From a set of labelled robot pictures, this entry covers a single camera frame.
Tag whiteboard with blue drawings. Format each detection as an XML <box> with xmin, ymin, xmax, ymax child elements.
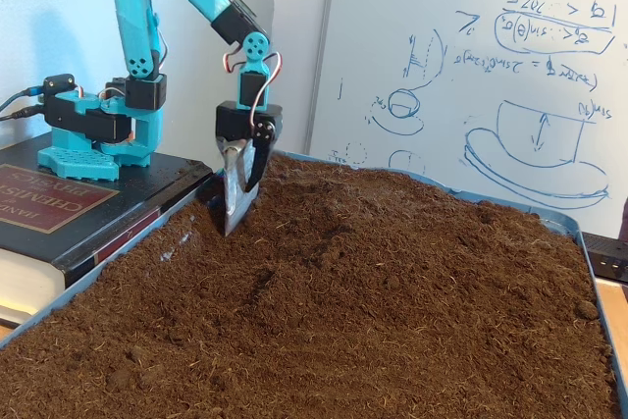
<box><xmin>303</xmin><ymin>0</ymin><xmax>628</xmax><ymax>241</ymax></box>

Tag black cable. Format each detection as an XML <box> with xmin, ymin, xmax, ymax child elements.
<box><xmin>0</xmin><ymin>104</ymin><xmax>48</xmax><ymax>122</ymax></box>

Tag black chemistry physics handbook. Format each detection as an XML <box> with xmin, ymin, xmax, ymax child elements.
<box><xmin>0</xmin><ymin>131</ymin><xmax>215</xmax><ymax>330</ymax></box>

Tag blue plastic tray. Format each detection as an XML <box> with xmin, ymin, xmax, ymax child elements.
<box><xmin>0</xmin><ymin>148</ymin><xmax>628</xmax><ymax>419</ymax></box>

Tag blue cable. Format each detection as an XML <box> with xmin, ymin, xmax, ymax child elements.
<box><xmin>0</xmin><ymin>87</ymin><xmax>45</xmax><ymax>114</ymax></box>

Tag brown soil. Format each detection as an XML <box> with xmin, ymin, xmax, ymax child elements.
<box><xmin>0</xmin><ymin>151</ymin><xmax>619</xmax><ymax>419</ymax></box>

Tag black perforated box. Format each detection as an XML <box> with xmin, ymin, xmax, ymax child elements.
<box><xmin>582</xmin><ymin>234</ymin><xmax>628</xmax><ymax>287</ymax></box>

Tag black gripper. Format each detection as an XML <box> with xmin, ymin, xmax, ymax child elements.
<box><xmin>215</xmin><ymin>100</ymin><xmax>286</xmax><ymax>237</ymax></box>

